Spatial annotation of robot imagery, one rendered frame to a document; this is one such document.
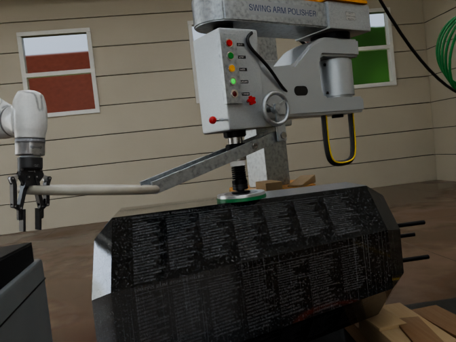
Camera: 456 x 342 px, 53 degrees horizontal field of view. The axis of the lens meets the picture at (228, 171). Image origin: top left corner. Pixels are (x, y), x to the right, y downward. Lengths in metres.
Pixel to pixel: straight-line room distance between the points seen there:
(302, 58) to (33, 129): 1.23
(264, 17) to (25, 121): 1.08
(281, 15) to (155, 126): 6.11
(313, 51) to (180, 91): 6.03
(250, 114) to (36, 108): 0.85
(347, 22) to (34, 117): 1.55
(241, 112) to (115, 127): 6.30
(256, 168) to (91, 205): 5.60
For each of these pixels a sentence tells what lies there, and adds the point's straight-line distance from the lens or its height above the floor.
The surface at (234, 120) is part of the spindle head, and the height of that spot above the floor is 1.16.
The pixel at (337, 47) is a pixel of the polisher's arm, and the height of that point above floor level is 1.49.
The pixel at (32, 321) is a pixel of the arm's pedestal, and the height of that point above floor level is 0.67.
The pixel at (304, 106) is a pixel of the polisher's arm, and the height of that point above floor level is 1.21.
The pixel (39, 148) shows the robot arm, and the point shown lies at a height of 1.12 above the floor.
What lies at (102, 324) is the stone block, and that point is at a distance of 1.81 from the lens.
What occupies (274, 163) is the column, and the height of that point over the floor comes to 0.92.
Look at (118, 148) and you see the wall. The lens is 8.09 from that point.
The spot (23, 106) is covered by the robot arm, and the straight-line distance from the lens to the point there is 1.55.
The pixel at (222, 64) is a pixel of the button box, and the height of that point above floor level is 1.39.
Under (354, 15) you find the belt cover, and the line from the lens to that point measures 2.46.
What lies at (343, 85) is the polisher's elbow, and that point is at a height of 1.30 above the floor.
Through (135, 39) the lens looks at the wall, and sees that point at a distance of 8.30.
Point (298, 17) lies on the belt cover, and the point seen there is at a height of 1.61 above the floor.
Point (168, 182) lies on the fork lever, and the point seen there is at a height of 0.95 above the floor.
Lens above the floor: 1.06
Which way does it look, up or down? 3 degrees down
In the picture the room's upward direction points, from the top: 6 degrees counter-clockwise
